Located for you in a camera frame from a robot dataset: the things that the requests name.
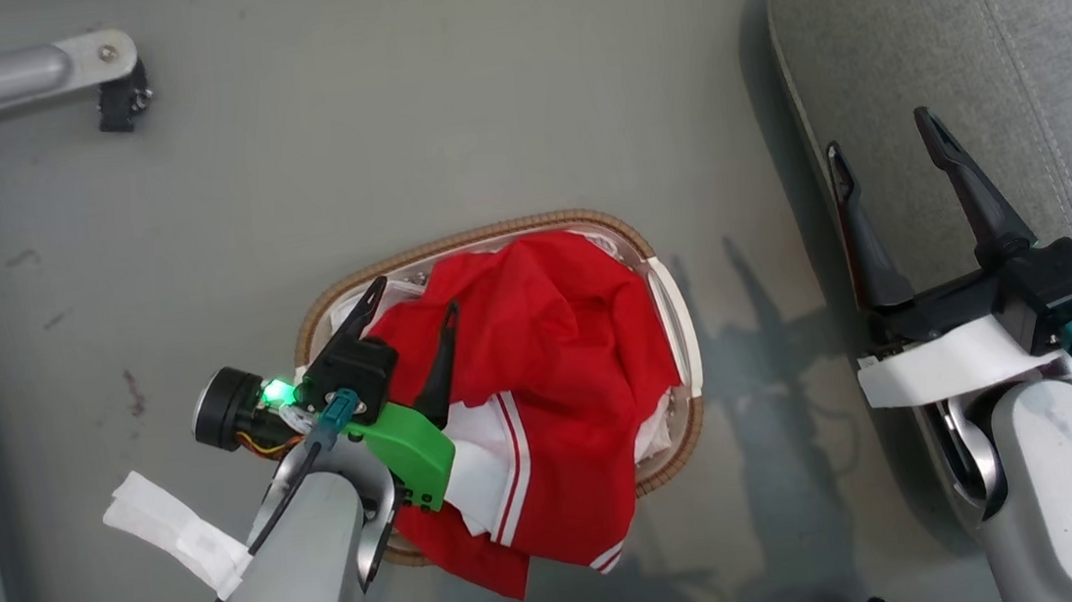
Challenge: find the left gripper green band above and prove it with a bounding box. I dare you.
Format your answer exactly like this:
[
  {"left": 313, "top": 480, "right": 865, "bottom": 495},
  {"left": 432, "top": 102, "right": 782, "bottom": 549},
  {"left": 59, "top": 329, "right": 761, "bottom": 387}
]
[{"left": 180, "top": 268, "right": 479, "bottom": 534}]

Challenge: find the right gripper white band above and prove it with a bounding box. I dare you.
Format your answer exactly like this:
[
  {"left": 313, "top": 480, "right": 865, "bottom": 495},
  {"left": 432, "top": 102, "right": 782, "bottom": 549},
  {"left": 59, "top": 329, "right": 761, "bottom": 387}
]
[{"left": 821, "top": 92, "right": 1072, "bottom": 413}]

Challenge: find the red garment white striped trim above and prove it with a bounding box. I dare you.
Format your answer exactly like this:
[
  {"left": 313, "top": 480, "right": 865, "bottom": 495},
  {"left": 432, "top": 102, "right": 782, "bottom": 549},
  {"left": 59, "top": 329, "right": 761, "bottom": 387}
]
[{"left": 356, "top": 219, "right": 703, "bottom": 602}]

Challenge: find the white cloth basket liner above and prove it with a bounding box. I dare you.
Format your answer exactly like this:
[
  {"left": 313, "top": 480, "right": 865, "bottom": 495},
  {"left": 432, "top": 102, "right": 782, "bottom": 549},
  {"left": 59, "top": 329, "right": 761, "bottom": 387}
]
[{"left": 322, "top": 214, "right": 686, "bottom": 493}]

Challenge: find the white laundry basket woven rim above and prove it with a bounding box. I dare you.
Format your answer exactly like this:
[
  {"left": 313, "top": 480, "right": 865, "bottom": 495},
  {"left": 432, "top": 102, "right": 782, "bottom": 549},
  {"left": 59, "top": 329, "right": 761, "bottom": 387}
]
[{"left": 281, "top": 197, "right": 721, "bottom": 578}]

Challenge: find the grey fabric sofa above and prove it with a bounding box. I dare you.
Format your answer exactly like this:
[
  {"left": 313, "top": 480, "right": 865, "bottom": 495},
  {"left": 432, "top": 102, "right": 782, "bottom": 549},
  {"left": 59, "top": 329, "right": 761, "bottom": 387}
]
[{"left": 765, "top": 0, "right": 1072, "bottom": 565}]

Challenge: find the white tape tag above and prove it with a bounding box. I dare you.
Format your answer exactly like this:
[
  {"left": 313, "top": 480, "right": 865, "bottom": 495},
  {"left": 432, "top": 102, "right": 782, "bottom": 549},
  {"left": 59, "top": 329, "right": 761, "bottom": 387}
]
[{"left": 97, "top": 459, "right": 258, "bottom": 602}]

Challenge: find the black caster wheel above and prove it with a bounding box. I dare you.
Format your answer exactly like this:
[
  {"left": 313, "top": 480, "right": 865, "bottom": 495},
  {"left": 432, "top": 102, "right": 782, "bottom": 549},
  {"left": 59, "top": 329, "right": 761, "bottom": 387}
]
[{"left": 91, "top": 58, "right": 157, "bottom": 136}]

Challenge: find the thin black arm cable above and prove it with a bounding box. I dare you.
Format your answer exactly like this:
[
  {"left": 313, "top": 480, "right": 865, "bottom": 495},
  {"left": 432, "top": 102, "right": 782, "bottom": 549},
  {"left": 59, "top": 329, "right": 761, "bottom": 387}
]
[{"left": 138, "top": 440, "right": 340, "bottom": 602}]

